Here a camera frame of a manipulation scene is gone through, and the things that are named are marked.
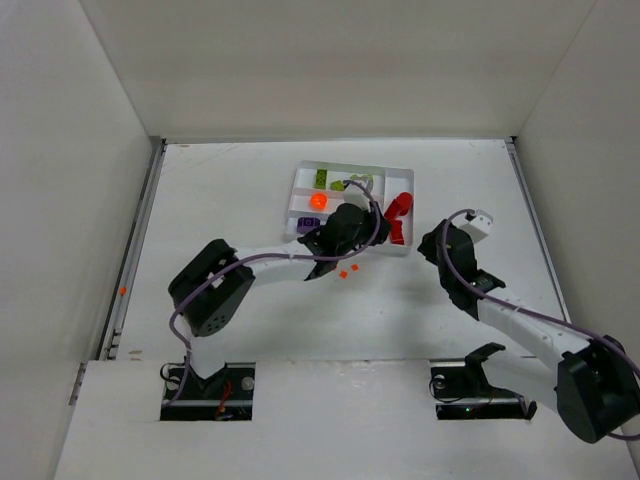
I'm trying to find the orange round lego disc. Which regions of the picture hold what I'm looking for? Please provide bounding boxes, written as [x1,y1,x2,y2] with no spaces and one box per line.
[309,193,328,211]

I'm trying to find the small orange lego pieces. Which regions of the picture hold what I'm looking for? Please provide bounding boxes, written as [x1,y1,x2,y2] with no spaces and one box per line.
[339,264,360,279]

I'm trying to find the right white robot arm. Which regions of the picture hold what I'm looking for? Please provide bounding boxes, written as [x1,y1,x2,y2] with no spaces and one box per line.
[418,210,639,444]

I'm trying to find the red square lego brick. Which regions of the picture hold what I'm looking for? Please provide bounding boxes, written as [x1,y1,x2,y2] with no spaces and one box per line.
[390,219,405,245]

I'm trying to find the white compartment sorting tray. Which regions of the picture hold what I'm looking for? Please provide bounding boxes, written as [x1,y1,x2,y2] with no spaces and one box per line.
[282,160,416,257]

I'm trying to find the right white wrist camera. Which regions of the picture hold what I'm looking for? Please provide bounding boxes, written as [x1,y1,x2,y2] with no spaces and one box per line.
[459,210,494,244]

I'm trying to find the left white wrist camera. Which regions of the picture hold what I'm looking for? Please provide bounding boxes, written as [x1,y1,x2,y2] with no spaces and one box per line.
[343,185,371,211]

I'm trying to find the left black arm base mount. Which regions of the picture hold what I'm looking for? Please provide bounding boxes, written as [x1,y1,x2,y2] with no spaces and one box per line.
[159,363,256,422]

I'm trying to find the lime green long lego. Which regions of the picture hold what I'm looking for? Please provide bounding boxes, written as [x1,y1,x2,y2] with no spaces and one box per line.
[314,169,328,190]

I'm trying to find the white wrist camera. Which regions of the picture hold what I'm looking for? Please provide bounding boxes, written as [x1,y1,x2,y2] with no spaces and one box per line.
[343,185,371,211]
[459,210,494,244]

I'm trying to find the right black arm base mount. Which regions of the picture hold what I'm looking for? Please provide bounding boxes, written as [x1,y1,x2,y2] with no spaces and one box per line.
[428,342,538,421]

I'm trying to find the red oval flower lego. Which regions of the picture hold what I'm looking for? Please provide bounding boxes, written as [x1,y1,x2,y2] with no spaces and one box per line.
[396,192,413,210]

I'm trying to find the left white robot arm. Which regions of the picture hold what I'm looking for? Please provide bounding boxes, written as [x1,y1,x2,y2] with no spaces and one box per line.
[168,202,391,382]

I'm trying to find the small lime green lego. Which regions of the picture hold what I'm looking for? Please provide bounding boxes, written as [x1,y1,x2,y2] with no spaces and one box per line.
[329,181,345,191]

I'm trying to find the purple paw print lego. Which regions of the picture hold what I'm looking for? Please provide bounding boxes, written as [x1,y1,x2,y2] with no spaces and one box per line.
[296,216,321,235]

